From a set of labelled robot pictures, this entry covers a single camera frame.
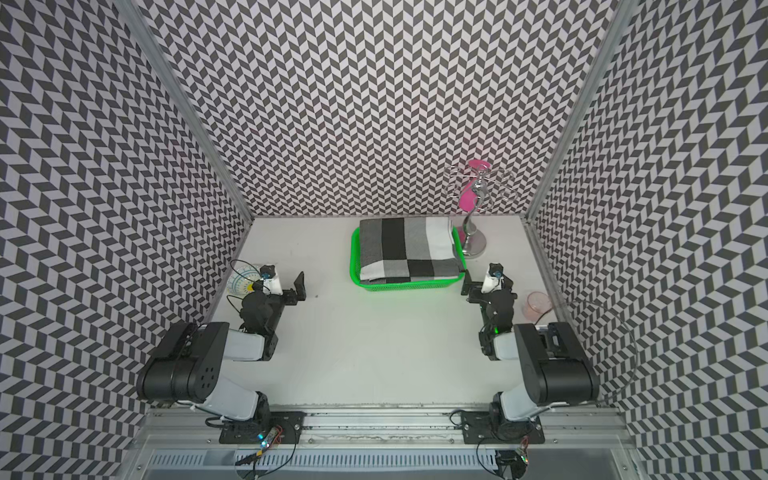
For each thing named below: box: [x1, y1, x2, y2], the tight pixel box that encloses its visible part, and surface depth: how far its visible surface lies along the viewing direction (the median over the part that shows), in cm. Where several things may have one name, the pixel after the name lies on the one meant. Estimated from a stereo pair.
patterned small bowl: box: [226, 265, 261, 297], surface depth 98 cm
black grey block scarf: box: [360, 217, 465, 283], surface depth 94 cm
